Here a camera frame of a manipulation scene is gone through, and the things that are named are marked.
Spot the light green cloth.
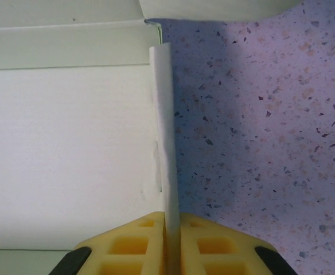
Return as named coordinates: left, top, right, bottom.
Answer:
left=0, top=0, right=303, bottom=275

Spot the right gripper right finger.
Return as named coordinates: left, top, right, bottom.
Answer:
left=179, top=212, right=296, bottom=275

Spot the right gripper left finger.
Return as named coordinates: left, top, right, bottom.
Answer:
left=49, top=211, right=167, bottom=275

